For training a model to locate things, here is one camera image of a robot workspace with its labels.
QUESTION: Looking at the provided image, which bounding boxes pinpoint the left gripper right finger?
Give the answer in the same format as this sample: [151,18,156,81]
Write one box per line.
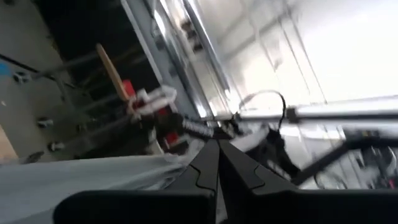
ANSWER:
[219,139,300,224]

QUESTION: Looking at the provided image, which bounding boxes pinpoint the white plastic pipes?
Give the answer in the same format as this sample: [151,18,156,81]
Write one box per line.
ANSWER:
[126,85,178,116]

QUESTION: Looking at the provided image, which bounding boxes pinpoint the wooden stick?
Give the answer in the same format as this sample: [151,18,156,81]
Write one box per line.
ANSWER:
[95,42,131,103]

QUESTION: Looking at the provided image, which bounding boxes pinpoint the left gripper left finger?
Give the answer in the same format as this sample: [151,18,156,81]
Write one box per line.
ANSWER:
[165,139,220,224]

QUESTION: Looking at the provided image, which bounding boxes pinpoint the grey plastic bin liner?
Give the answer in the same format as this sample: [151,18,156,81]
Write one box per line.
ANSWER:
[0,138,206,224]

